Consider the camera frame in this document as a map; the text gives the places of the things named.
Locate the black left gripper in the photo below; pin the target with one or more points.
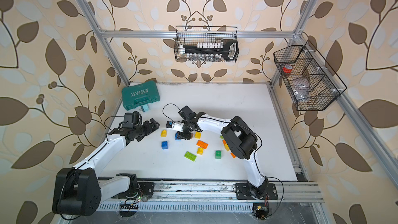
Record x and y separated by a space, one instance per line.
148 129

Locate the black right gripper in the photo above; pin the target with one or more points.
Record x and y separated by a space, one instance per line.
183 135

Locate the orange lego brick long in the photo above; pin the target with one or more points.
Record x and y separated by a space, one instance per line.
202 144

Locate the lime green lego brick long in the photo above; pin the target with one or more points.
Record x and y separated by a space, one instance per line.
190 156

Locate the blue lego brick base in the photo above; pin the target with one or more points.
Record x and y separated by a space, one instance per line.
177 137

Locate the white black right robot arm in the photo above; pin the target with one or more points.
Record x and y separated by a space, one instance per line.
240 138

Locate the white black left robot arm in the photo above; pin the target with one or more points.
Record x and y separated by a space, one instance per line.
79 191

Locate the yellow lego brick upper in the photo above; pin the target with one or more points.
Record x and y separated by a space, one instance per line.
197 135

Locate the yellow lego brick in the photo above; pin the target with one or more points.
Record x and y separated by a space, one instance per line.
197 135
163 133
226 147
200 150

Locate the yellow lego brick left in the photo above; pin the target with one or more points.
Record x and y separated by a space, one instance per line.
163 133

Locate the yellow lego brick centre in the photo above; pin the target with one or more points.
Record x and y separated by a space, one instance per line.
200 150

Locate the blue lego brick loose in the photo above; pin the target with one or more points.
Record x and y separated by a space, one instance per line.
164 145

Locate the green lego brick square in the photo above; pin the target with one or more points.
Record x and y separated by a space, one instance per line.
218 154

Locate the yellow lego brick right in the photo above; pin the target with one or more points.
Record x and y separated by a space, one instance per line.
226 147

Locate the small teal white box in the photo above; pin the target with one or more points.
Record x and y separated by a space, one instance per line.
144 108

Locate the green plastic tool case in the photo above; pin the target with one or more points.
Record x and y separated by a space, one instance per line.
139 95

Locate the small electronics board right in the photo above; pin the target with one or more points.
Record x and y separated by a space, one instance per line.
261 211

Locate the clear plastic bag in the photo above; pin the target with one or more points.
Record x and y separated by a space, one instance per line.
301 88

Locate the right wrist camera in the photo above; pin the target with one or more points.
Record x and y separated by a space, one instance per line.
188 115

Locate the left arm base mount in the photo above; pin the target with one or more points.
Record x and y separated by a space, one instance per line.
140 190

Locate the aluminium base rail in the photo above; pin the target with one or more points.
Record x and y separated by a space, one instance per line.
201 191

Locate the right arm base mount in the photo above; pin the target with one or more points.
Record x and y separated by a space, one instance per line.
255 191

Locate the black white socket set rail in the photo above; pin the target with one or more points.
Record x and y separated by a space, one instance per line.
227 51

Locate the black wire basket back wall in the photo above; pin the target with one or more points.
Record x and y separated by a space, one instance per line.
190 39

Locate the black wire basket wall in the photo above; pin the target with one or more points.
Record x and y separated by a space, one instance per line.
325 84
190 39

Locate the aluminium frame back crossbar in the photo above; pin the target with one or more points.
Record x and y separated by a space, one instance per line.
169 34

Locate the aluminium frame corner post left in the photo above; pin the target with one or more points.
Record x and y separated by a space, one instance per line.
90 18

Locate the aluminium frame corner post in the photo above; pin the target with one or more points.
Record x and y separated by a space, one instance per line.
90 18
298 25

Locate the black wire basket right wall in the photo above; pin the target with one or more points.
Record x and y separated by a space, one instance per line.
325 84

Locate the aluminium frame corner post right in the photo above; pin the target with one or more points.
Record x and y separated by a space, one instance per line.
298 25

